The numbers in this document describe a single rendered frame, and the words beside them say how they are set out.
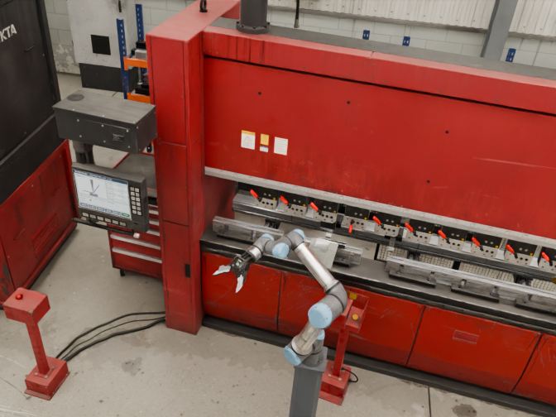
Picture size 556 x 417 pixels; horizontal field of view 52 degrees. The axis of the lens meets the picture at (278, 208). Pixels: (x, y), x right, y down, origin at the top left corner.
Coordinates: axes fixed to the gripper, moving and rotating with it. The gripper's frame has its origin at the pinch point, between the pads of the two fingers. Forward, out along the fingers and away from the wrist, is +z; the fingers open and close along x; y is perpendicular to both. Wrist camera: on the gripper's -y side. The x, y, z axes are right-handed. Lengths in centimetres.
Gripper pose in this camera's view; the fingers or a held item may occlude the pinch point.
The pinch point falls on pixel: (223, 285)
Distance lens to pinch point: 282.0
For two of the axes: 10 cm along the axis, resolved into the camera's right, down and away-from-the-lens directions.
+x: 7.8, 5.2, -3.5
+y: 0.6, -6.2, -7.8
